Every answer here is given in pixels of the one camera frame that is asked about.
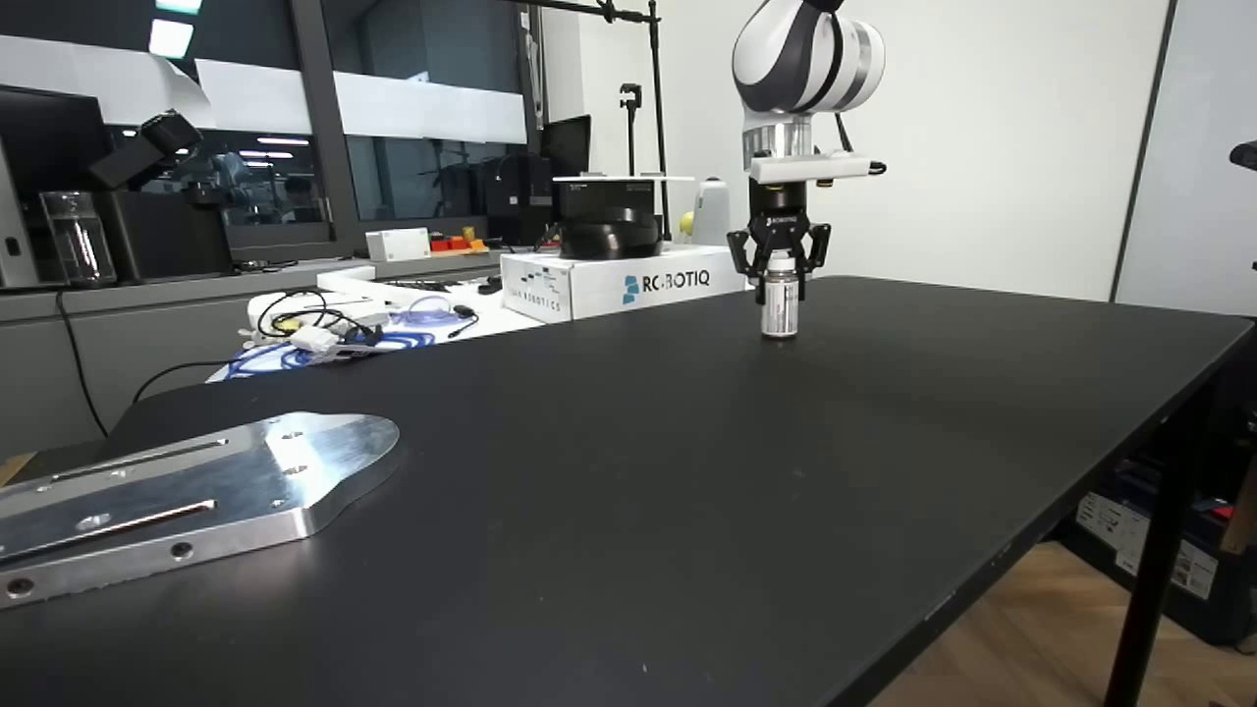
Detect clear plastic container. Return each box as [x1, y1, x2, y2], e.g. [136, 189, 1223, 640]
[34, 189, 122, 292]

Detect blue printed sheet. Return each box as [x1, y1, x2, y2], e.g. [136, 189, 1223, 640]
[207, 301, 485, 385]

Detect aluminium mounting plate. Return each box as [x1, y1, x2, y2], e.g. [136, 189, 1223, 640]
[0, 409, 403, 612]

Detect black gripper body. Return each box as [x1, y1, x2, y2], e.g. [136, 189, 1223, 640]
[745, 178, 816, 253]

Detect white Robotiq cardboard box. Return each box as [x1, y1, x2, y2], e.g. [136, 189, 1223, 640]
[498, 242, 752, 327]

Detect small black stand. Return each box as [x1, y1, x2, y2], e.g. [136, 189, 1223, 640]
[618, 79, 648, 181]

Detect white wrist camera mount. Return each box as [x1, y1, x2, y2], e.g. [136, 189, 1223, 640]
[741, 149, 892, 189]

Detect white cable bundle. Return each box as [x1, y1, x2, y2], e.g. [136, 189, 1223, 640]
[245, 288, 396, 360]

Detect black storage box with labels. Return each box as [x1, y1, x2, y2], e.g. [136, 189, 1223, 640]
[1071, 482, 1257, 650]

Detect white pill bottle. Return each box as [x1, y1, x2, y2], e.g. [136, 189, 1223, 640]
[760, 249, 807, 344]

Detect black table leg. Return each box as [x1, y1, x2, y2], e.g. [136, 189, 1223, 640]
[1101, 389, 1219, 707]

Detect black rounded device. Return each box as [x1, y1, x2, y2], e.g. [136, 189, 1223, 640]
[549, 173, 668, 262]

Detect small white box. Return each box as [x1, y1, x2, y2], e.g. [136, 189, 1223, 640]
[362, 223, 436, 270]

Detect black cable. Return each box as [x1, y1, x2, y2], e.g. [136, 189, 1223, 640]
[55, 288, 257, 443]

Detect black window post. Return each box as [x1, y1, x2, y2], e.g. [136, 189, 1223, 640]
[287, 0, 373, 259]

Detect black stand pole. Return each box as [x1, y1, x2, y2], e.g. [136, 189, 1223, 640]
[515, 0, 674, 181]

